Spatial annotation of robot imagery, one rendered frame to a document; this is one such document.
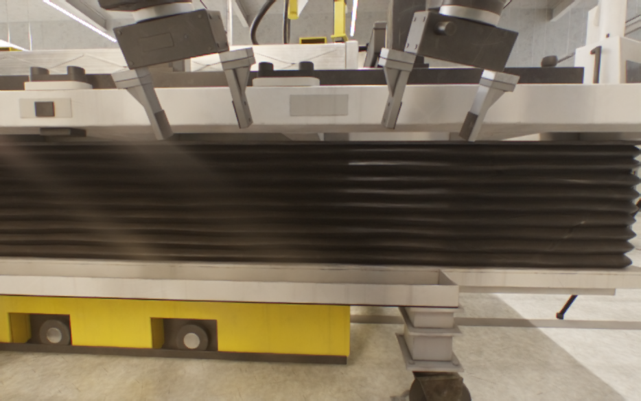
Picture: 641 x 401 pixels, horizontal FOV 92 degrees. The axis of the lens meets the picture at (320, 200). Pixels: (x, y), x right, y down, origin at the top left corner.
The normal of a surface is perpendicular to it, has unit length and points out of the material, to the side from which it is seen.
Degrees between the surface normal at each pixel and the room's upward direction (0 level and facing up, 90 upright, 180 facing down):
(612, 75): 90
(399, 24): 90
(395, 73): 114
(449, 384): 90
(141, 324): 90
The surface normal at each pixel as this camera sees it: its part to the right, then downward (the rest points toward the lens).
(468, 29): 0.12, 0.49
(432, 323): -0.05, 0.10
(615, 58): -0.93, 0.04
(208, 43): -0.09, 0.49
